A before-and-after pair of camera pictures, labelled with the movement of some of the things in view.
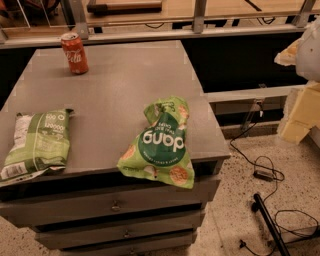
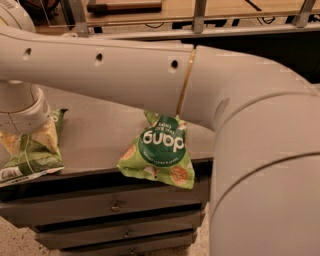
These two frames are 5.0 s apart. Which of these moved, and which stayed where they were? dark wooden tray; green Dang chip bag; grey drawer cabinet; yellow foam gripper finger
Moved: yellow foam gripper finger
Stayed: green Dang chip bag; dark wooden tray; grey drawer cabinet
